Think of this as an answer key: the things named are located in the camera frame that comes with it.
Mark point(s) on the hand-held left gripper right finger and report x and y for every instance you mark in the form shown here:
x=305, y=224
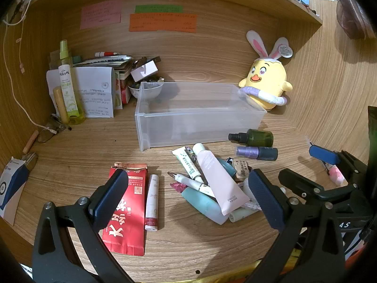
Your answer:
x=263, y=200

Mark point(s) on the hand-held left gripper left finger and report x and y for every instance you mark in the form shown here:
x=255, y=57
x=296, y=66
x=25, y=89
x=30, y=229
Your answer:
x=110, y=196

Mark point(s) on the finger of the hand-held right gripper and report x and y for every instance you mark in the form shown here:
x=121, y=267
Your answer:
x=324, y=154
x=306, y=187

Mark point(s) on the red foil packet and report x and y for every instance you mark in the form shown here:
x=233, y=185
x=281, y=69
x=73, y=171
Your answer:
x=132, y=212

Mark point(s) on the purple nail polish bottle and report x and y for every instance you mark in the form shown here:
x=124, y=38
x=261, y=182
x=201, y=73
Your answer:
x=256, y=152

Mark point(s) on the pink squeeze tube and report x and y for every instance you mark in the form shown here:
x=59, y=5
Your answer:
x=218, y=179

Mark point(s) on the teal travel bottle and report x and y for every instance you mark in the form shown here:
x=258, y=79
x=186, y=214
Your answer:
x=203, y=205

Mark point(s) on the clear plastic storage box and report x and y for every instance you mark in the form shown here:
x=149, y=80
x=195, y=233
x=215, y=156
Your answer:
x=191, y=115

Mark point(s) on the small pink bottle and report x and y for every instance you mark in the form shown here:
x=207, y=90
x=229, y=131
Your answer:
x=337, y=175

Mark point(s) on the small mint tube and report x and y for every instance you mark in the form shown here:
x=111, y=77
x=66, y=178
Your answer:
x=241, y=214

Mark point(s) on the white red-capped lip balm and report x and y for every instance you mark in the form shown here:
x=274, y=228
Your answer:
x=151, y=200

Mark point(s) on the dark teal tube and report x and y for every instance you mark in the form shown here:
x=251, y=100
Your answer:
x=228, y=166

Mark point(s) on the dark green spray bottle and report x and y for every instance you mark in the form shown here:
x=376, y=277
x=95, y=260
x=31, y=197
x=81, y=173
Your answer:
x=256, y=138

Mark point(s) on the pink crystal trinket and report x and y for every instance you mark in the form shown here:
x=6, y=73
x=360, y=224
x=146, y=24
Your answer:
x=178, y=187

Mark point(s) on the white pen-shaped tool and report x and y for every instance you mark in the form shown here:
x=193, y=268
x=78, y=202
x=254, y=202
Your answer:
x=188, y=181

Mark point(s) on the white green-print tube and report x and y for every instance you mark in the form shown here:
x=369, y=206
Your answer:
x=185, y=162

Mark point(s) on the eyeglasses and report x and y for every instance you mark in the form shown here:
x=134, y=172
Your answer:
x=47, y=134

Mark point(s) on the yellow chick plush toy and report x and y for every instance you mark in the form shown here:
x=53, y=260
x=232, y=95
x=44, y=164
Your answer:
x=265, y=79

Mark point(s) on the wooden stick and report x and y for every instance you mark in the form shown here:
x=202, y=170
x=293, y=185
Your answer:
x=30, y=142

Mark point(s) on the blue and white box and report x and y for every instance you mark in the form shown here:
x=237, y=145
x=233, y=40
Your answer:
x=11, y=188

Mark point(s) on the tan cylindrical tube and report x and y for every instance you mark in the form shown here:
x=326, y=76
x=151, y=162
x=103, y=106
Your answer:
x=61, y=106

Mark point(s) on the red and green carton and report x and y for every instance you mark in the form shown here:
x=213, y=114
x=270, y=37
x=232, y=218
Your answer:
x=122, y=88

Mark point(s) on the tall green spray bottle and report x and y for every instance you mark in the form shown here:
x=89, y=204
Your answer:
x=69, y=94

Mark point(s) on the small white carton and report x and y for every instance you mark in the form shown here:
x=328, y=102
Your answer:
x=144, y=70

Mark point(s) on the stack of papers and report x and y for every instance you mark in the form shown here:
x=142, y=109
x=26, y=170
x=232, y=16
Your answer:
x=103, y=61

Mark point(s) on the red and white marker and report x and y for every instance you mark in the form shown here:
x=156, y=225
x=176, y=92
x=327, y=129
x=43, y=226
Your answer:
x=107, y=54

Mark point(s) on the dark brown object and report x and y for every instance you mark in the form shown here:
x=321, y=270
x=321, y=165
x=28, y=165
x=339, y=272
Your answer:
x=352, y=14

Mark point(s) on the orange sticky note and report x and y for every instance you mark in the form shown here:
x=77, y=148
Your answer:
x=162, y=23

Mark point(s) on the pink sticky note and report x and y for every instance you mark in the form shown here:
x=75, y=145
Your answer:
x=100, y=14

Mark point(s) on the green sticky note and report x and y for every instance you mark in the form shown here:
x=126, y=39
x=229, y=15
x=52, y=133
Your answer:
x=159, y=8

